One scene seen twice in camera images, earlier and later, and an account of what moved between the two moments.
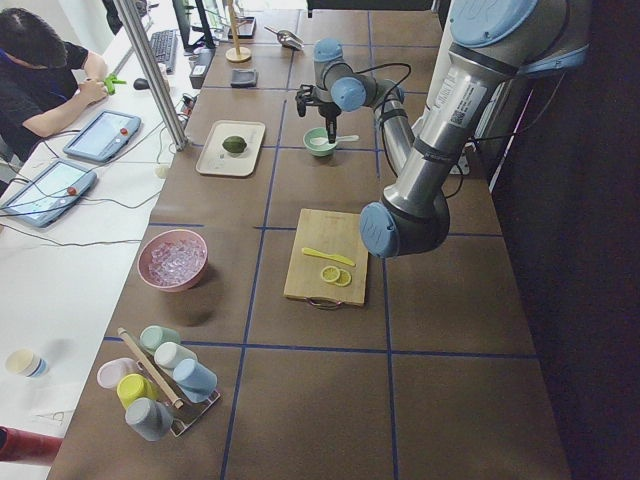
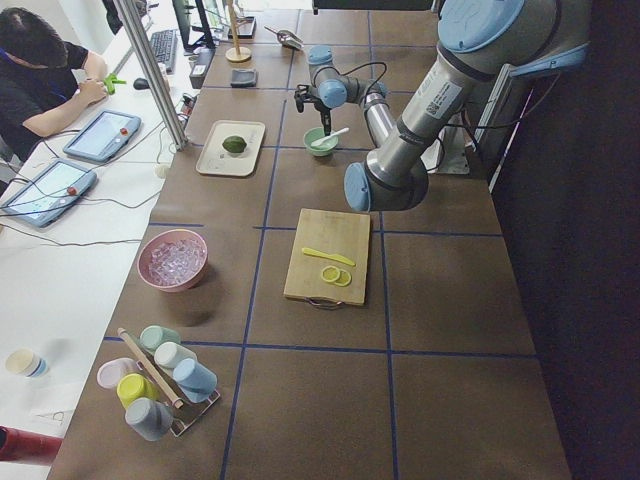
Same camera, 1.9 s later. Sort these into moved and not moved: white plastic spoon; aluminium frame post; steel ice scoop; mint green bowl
Moved: white plastic spoon
Not moved: mint green bowl; aluminium frame post; steel ice scoop
